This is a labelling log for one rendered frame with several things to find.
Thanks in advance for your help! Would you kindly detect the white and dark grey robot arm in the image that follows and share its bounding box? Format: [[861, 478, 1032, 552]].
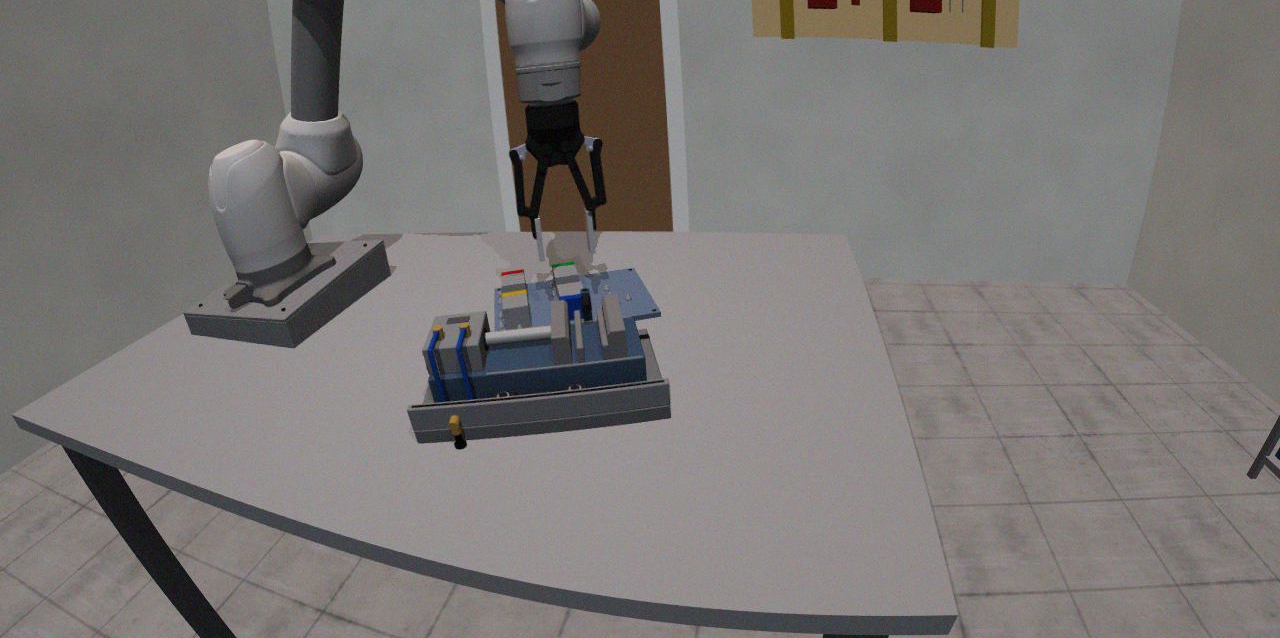
[[207, 0, 602, 310]]

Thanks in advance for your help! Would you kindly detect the grey metal blank with green end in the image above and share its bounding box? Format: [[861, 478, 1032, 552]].
[[552, 263, 579, 297]]

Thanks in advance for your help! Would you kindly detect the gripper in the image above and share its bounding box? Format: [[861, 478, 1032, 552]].
[[509, 100, 607, 263]]

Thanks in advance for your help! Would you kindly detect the grey flat bar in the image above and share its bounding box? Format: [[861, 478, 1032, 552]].
[[596, 307, 611, 360], [573, 310, 585, 363]]

